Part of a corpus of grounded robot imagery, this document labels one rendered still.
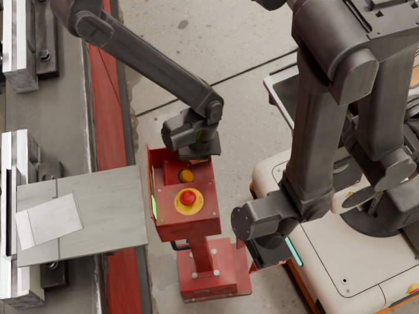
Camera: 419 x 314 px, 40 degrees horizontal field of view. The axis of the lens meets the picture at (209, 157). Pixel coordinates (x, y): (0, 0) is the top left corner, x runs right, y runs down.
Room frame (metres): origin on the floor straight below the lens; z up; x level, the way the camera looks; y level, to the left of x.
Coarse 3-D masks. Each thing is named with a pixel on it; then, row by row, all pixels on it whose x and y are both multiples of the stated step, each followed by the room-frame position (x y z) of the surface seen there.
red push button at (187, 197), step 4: (184, 192) 0.59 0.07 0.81; (188, 192) 0.59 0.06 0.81; (192, 192) 0.59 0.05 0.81; (180, 196) 0.58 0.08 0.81; (184, 196) 0.58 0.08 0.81; (188, 196) 0.58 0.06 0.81; (192, 196) 0.57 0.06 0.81; (180, 200) 0.57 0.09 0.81; (184, 200) 0.57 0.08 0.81; (188, 200) 0.57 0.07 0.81; (192, 200) 0.56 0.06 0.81; (184, 204) 0.56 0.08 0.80; (188, 204) 0.56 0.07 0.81
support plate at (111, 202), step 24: (120, 168) 0.58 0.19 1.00; (24, 192) 0.56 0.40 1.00; (48, 192) 0.55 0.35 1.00; (96, 192) 0.53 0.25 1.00; (120, 192) 0.52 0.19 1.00; (96, 216) 0.48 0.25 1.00; (120, 216) 0.47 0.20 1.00; (144, 216) 0.46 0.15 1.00; (72, 240) 0.43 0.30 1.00; (96, 240) 0.42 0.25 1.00; (120, 240) 0.42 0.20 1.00; (144, 240) 0.41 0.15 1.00; (24, 264) 0.40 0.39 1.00
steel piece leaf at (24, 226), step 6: (24, 210) 0.52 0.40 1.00; (18, 216) 0.50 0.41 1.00; (24, 216) 0.50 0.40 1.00; (18, 222) 0.49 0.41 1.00; (24, 222) 0.49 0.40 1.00; (18, 228) 0.48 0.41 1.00; (24, 228) 0.47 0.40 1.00; (30, 228) 0.47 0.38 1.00; (24, 234) 0.46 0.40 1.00; (30, 234) 0.46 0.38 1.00; (24, 240) 0.45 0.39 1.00; (30, 240) 0.45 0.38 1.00; (24, 246) 0.44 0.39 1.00; (30, 246) 0.43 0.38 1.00
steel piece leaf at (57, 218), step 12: (72, 192) 0.53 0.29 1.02; (48, 204) 0.52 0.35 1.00; (60, 204) 0.51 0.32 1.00; (72, 204) 0.51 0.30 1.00; (36, 216) 0.50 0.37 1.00; (48, 216) 0.49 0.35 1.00; (60, 216) 0.49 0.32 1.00; (72, 216) 0.48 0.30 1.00; (36, 228) 0.47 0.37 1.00; (48, 228) 0.47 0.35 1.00; (60, 228) 0.46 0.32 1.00; (72, 228) 0.46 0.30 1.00; (36, 240) 0.44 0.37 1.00; (48, 240) 0.44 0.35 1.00
